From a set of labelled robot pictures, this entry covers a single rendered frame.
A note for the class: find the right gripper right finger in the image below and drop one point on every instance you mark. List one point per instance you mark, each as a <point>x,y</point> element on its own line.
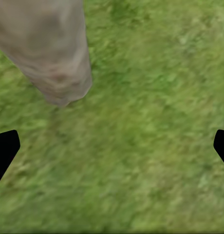
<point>219,143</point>

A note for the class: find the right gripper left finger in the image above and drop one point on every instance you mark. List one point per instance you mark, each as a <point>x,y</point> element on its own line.
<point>9,146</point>

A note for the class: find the tree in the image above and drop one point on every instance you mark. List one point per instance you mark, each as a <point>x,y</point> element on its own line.
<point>47,41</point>

